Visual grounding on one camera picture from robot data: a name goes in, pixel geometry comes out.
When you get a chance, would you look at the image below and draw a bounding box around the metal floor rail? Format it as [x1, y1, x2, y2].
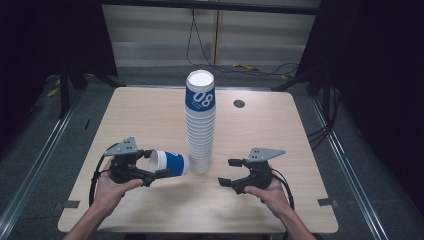
[309, 96, 389, 240]
[0, 98, 79, 231]

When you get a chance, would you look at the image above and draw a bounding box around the bundle of black floor cables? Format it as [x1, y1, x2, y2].
[306, 86, 341, 152]

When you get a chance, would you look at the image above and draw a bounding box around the blue banded paper cup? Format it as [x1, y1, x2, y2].
[148, 149, 190, 178]

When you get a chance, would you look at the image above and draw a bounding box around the black overhead beam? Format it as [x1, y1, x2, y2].
[99, 0, 322, 16]

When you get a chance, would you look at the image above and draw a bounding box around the person's right hand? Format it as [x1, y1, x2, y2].
[244, 167, 292, 220]

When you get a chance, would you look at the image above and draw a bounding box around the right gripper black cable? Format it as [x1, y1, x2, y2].
[270, 167, 296, 212]

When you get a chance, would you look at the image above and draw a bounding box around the black metal stand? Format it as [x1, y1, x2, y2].
[44, 59, 127, 119]
[271, 68, 338, 114]

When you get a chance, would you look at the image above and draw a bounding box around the person's left hand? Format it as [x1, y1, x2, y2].
[91, 157, 144, 218]

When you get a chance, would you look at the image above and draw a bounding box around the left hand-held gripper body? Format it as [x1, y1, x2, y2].
[103, 135, 149, 185]

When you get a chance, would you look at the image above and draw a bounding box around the black hanging cable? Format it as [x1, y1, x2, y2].
[185, 9, 300, 78]

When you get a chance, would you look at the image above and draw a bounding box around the grey tape strip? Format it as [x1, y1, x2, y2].
[317, 197, 339, 208]
[54, 200, 81, 211]

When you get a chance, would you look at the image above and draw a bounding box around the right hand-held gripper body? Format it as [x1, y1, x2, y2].
[231, 147, 287, 195]

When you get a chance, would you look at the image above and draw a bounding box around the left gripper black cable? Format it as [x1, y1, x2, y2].
[88, 142, 122, 208]

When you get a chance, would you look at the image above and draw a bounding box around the dark curtain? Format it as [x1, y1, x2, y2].
[0, 0, 118, 148]
[294, 0, 424, 201]

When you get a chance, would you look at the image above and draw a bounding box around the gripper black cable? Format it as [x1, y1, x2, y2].
[270, 167, 296, 212]
[88, 142, 122, 208]

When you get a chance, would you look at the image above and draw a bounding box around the stack of white paper cups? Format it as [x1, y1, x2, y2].
[184, 69, 217, 175]

